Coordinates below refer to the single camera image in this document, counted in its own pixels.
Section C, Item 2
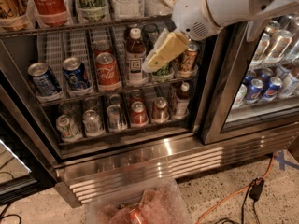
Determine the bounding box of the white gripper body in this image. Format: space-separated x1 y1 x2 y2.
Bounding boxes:
172 0 299 40

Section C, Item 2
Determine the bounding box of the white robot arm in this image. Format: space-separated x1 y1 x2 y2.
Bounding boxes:
142 0 299 73

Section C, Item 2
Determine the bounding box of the green can middle shelf front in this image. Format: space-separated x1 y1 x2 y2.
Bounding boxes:
152 63 173 80

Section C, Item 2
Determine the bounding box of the orange can front right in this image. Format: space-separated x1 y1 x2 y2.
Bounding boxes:
178 41 199 72

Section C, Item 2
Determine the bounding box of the clear water bottle top shelf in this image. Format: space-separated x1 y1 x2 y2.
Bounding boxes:
114 0 142 19

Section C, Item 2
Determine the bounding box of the red can behind Coca-Cola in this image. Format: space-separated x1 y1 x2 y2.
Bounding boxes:
93 40 113 56

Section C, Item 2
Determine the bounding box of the red Coca-Cola can middle shelf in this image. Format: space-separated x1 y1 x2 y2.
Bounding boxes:
95 52 121 91

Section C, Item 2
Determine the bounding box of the red coca-cola can shelf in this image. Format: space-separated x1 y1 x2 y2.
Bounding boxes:
33 0 69 27
95 52 121 91

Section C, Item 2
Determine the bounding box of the red can bottom shelf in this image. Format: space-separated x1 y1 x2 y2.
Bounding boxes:
131 102 148 126

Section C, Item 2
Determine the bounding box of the silver can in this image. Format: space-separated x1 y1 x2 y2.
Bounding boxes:
83 109 104 137
107 105 126 132

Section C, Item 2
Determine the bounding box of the white can right fridge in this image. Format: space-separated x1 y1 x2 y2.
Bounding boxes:
233 84 247 108

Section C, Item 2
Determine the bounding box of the glass fridge door right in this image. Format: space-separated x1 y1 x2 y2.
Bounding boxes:
202 22 299 144

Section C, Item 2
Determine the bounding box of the blue Pepsi can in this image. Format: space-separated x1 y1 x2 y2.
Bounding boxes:
245 78 263 104

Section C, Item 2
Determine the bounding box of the stainless steel fridge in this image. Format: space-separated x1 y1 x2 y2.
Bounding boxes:
0 0 299 207

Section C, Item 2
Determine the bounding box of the red Coca-Cola can top shelf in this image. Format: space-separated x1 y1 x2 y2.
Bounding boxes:
33 0 69 27

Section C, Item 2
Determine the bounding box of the blue can far left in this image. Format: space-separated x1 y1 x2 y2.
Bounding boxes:
28 63 62 97

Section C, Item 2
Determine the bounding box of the white green can bottom left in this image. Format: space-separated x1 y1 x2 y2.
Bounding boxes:
56 115 82 142

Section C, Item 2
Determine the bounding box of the brown striped can top shelf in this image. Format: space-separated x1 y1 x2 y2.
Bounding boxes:
0 0 35 32

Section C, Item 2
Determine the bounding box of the brown tea bottle white label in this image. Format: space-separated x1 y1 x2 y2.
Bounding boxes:
125 28 146 86

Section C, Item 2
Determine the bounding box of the small bottle bottom right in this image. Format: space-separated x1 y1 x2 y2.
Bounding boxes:
171 82 191 119

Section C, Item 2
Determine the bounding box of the clear plastic bin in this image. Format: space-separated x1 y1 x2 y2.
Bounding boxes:
86 177 192 224

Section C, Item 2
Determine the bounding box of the orange power cable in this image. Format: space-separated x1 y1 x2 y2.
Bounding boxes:
195 154 275 224

